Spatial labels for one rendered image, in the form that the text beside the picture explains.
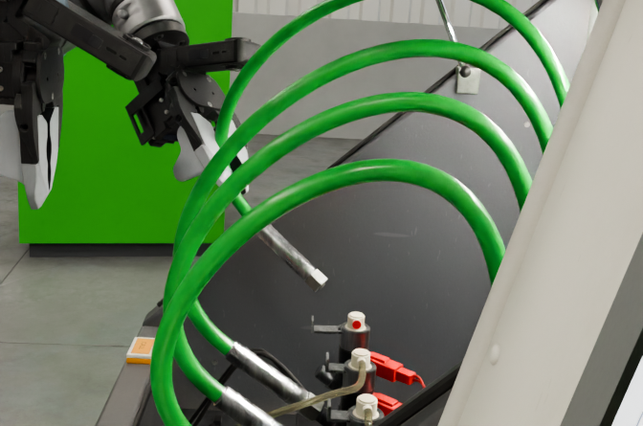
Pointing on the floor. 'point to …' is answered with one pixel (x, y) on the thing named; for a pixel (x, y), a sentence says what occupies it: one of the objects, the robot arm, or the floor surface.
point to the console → (566, 233)
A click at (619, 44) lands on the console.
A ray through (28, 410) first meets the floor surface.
